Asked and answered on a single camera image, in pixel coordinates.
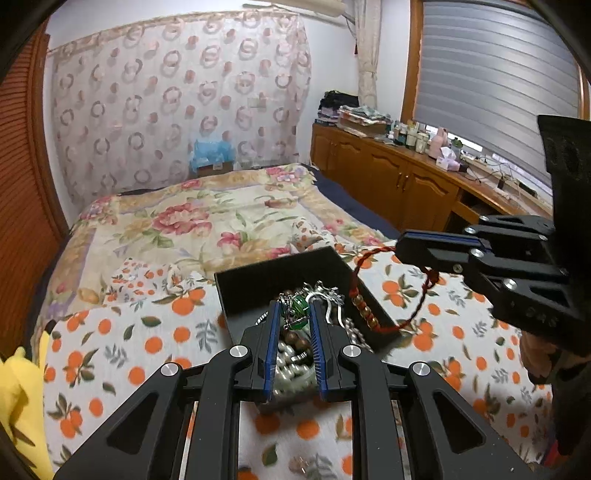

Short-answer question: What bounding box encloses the green bead pendant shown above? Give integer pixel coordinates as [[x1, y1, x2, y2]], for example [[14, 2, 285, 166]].
[[281, 295, 310, 331]]

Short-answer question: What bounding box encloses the cream air conditioner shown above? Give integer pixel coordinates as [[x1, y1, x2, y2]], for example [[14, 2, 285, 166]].
[[242, 0, 352, 22]]

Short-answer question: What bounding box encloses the floral blanket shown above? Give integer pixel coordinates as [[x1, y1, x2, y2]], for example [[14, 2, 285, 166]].
[[37, 164, 402, 324]]

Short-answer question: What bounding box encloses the ring pattern sheer curtain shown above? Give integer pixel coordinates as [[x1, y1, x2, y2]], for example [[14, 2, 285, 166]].
[[46, 11, 313, 213]]

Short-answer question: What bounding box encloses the group of cosmetic bottles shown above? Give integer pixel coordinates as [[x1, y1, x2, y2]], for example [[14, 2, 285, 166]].
[[390, 119, 437, 156]]

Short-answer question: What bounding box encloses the navy bed sheet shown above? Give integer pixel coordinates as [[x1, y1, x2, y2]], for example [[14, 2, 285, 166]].
[[307, 166, 402, 241]]

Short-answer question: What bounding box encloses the blue plastic bag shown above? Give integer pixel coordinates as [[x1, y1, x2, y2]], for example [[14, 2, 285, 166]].
[[191, 137, 236, 174]]

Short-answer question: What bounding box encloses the orange fruit print cloth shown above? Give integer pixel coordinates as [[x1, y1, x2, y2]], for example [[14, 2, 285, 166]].
[[39, 249, 555, 480]]

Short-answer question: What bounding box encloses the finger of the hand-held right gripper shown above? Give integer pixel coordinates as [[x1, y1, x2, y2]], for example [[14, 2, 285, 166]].
[[396, 236, 583, 340], [401, 215, 562, 269]]

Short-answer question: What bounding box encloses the power strip with cables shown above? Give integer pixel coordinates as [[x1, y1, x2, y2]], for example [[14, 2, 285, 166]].
[[462, 154, 551, 200]]

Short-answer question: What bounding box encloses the red string bracelet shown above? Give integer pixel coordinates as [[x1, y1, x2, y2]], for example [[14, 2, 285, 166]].
[[352, 247, 440, 331]]

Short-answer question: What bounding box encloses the white pearl necklace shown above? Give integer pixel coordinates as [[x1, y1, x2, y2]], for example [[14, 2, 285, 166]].
[[274, 340, 320, 398]]

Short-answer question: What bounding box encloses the yellow plush toy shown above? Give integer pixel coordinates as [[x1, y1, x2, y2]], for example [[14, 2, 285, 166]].
[[0, 331, 54, 480]]

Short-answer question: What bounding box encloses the black jewelry box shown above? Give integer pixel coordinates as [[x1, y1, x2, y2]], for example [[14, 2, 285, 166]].
[[213, 246, 402, 416]]

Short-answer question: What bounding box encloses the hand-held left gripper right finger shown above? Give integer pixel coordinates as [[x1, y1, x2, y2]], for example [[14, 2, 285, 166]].
[[308, 300, 525, 480]]

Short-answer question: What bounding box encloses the grey zebra roller blind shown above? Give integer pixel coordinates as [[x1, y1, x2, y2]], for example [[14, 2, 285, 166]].
[[413, 0, 585, 160]]

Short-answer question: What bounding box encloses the pink tissue box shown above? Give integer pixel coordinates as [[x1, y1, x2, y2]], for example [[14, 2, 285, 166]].
[[436, 147, 463, 172]]

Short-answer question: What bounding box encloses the wooden window frame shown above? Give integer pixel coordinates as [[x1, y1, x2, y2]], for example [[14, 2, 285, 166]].
[[399, 0, 424, 123]]

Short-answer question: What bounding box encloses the long wooden cabinet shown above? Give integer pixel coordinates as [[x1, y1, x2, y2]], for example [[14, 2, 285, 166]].
[[310, 122, 555, 241]]

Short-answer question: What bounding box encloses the brown louvred wardrobe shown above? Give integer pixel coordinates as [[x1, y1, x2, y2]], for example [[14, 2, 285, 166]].
[[0, 28, 71, 361]]

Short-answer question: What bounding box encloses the person's right hand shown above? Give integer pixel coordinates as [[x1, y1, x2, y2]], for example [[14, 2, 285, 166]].
[[519, 333, 561, 385]]

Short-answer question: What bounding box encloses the tied cream window drape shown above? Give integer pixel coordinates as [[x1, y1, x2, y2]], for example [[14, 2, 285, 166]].
[[348, 0, 380, 110]]

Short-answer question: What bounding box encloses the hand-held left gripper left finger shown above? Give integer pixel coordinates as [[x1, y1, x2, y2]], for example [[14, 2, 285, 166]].
[[53, 300, 282, 480]]

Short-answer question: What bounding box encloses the stack of folded clothes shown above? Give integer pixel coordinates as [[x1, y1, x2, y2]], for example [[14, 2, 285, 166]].
[[316, 91, 394, 137]]

